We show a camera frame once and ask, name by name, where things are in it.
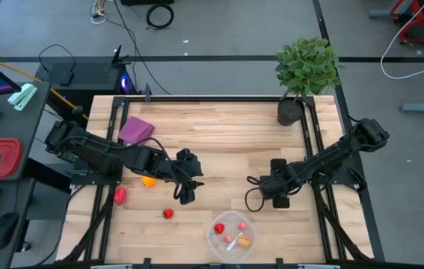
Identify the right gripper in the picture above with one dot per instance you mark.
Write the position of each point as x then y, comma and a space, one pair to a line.
275, 185

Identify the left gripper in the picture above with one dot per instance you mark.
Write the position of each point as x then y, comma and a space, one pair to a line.
187, 182

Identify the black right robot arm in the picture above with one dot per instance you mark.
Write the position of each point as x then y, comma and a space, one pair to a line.
331, 153

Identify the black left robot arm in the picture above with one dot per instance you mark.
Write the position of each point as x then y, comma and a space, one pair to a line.
99, 153

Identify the clear plastic tupperware container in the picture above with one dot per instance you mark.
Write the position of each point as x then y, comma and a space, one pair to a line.
226, 220

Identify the yellow brown toy produce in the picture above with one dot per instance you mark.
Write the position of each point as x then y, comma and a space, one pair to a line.
245, 242

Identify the orange toy fruit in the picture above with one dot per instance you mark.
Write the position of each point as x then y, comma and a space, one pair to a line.
148, 182

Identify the small pink toy fruit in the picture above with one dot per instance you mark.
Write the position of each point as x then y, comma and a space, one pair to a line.
242, 225
227, 239

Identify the large red toy fruit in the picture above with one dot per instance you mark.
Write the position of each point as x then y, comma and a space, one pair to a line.
120, 195

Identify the purple cloth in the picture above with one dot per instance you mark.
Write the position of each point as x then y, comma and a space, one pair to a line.
135, 130

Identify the potted green plant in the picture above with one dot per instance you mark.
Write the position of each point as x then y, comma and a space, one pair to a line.
309, 67

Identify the black wifi antenna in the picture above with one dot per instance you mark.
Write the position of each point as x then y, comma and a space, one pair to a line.
117, 56

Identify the black computer tower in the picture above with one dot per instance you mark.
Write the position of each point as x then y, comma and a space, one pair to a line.
88, 76

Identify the dark grey desk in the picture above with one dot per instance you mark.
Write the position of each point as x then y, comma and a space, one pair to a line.
13, 127

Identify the mint green stapler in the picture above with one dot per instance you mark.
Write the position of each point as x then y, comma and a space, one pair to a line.
22, 96

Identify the yellow rod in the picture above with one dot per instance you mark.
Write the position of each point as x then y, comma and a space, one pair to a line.
28, 75

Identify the black computer mouse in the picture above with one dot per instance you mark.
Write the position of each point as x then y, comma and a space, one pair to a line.
4, 229

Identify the red and black cart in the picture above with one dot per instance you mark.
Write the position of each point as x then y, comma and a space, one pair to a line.
421, 22

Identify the black aluminium table frame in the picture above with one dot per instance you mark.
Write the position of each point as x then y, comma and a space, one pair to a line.
215, 99

